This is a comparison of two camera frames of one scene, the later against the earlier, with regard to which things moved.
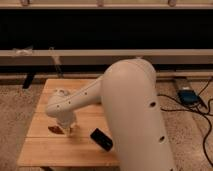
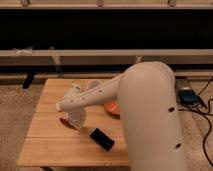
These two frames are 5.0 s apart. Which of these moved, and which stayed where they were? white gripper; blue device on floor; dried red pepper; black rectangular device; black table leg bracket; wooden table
Moved: dried red pepper; white gripper
Stayed: black table leg bracket; wooden table; black rectangular device; blue device on floor
